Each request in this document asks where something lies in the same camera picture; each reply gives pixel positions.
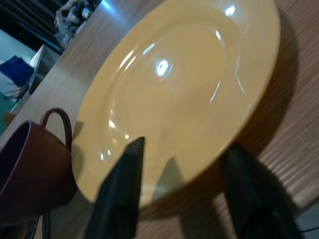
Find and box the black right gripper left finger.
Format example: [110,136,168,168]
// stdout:
[84,136,146,239]

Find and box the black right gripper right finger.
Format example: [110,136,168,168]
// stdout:
[222,143,303,239]

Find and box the yellow ceramic plate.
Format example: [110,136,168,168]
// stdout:
[71,0,281,209]

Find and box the dark red ceramic mug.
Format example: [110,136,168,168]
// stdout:
[0,108,78,228]

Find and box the white open box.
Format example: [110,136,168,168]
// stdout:
[9,44,62,114]

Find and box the blue cloth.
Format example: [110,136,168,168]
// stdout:
[0,56,34,87]

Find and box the grey crumpled plastic bag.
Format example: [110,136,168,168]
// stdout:
[53,0,103,52]

